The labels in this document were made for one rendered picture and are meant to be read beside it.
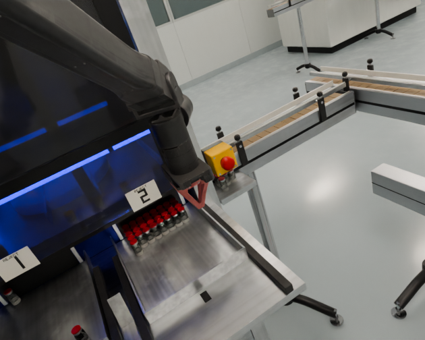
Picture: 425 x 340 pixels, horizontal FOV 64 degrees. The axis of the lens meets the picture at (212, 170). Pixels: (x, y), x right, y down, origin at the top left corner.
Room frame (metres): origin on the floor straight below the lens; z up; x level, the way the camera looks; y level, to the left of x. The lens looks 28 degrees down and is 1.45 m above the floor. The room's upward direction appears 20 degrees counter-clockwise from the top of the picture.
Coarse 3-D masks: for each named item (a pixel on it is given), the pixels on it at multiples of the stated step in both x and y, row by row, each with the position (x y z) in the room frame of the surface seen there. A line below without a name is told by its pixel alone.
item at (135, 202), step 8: (144, 184) 0.80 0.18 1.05; (152, 184) 0.81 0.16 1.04; (128, 192) 0.79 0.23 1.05; (136, 192) 0.79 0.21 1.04; (152, 192) 0.81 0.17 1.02; (128, 200) 0.79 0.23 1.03; (136, 200) 0.79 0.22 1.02; (144, 200) 0.80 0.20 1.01; (152, 200) 0.80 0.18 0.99; (136, 208) 0.79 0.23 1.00
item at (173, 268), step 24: (192, 216) 0.83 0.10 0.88; (168, 240) 0.76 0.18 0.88; (192, 240) 0.73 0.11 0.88; (216, 240) 0.69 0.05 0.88; (144, 264) 0.70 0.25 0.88; (168, 264) 0.67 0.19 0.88; (192, 264) 0.64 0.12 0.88; (216, 264) 0.61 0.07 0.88; (144, 288) 0.62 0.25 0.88; (168, 288) 0.59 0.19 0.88; (192, 288) 0.55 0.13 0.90; (144, 312) 0.51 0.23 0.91
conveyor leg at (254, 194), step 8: (248, 192) 1.07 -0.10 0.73; (256, 192) 1.06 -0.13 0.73; (256, 200) 1.06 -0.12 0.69; (256, 208) 1.06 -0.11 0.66; (264, 208) 1.07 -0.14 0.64; (256, 216) 1.07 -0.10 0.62; (264, 216) 1.06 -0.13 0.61; (264, 224) 1.06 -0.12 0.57; (264, 232) 1.06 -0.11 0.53; (272, 232) 1.08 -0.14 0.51; (264, 240) 1.06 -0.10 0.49; (272, 240) 1.06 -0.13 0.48; (272, 248) 1.06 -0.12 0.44
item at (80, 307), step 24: (48, 288) 0.74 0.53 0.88; (72, 288) 0.71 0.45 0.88; (96, 288) 0.66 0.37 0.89; (0, 312) 0.71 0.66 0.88; (24, 312) 0.68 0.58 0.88; (48, 312) 0.65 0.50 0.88; (72, 312) 0.62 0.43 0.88; (96, 312) 0.59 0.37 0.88; (0, 336) 0.63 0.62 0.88; (24, 336) 0.60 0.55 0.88; (48, 336) 0.57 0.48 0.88; (72, 336) 0.55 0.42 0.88; (96, 336) 0.53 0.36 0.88
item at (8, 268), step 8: (24, 248) 0.70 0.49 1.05; (8, 256) 0.69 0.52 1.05; (24, 256) 0.70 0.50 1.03; (32, 256) 0.70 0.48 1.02; (0, 264) 0.68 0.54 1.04; (8, 264) 0.69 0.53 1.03; (16, 264) 0.69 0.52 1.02; (24, 264) 0.70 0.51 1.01; (32, 264) 0.70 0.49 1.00; (0, 272) 0.68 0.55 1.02; (8, 272) 0.68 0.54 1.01; (16, 272) 0.69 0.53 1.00; (8, 280) 0.68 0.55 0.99
